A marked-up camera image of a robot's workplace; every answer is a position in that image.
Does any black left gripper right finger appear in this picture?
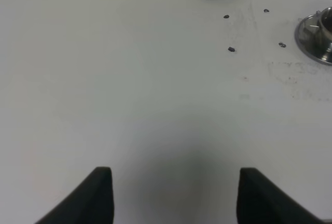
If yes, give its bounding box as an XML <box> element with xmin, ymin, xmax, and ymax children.
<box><xmin>236</xmin><ymin>167</ymin><xmax>331</xmax><ymax>224</ymax></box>

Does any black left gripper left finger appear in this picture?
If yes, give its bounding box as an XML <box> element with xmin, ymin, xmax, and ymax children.
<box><xmin>38</xmin><ymin>167</ymin><xmax>114</xmax><ymax>224</ymax></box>

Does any steel saucer near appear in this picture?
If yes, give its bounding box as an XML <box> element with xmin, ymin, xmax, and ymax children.
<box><xmin>295</xmin><ymin>13</ymin><xmax>331</xmax><ymax>66</ymax></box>

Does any steel teacup near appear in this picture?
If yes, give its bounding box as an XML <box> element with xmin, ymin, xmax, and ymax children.
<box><xmin>315</xmin><ymin>6</ymin><xmax>332</xmax><ymax>61</ymax></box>

